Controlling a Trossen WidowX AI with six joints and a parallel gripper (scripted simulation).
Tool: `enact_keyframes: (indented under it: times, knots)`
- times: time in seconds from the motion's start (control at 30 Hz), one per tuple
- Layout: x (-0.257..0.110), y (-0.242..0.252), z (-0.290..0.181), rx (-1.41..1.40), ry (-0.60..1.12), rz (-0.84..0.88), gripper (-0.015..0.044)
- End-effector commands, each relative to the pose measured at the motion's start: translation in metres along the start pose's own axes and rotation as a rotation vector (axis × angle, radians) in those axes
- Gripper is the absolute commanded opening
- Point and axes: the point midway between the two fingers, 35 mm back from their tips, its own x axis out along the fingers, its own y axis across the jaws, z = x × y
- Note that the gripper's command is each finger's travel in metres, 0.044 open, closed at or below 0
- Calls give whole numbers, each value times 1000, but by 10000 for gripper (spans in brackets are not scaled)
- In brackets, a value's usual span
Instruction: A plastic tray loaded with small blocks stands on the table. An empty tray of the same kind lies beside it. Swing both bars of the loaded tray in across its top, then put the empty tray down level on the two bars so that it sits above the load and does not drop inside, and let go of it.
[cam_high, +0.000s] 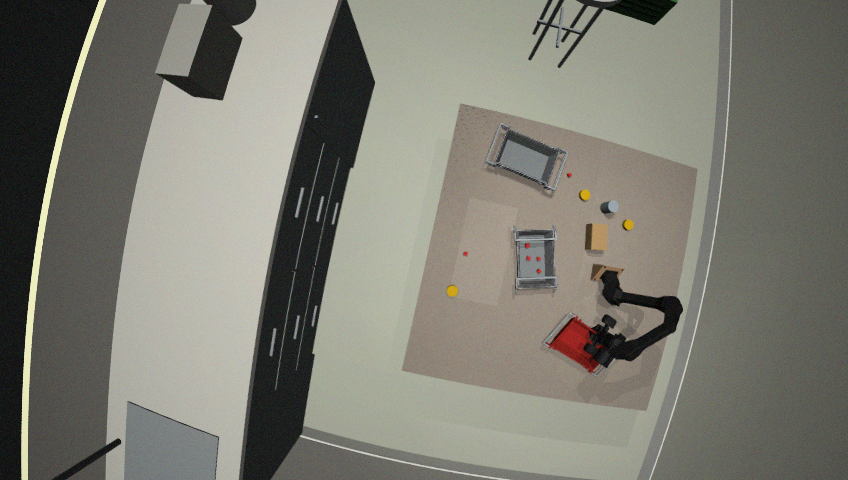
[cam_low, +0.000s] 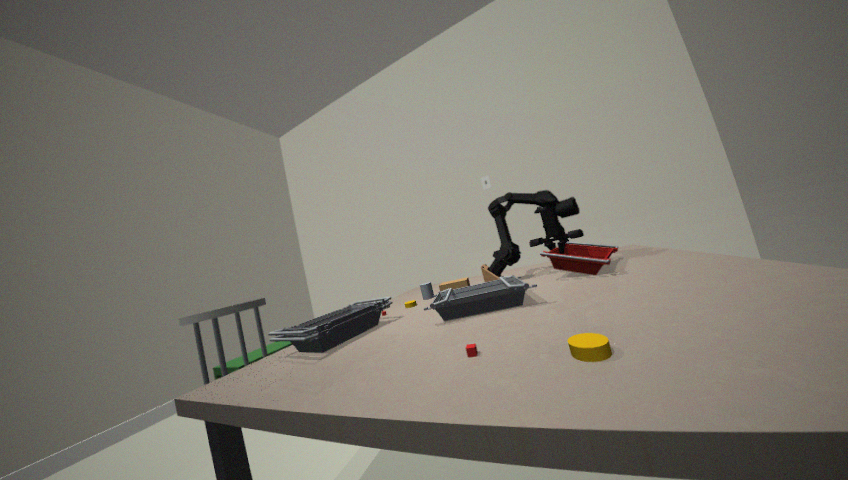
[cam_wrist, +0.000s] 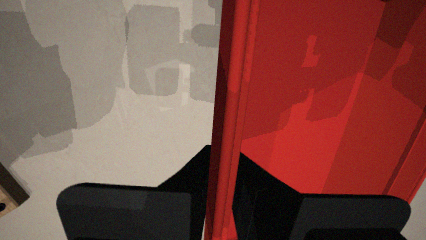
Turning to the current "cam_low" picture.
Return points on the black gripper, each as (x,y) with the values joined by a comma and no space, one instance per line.
(552,229)

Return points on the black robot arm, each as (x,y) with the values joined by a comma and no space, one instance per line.
(550,208)

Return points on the grey cylinder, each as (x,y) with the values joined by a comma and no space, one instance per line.
(427,291)

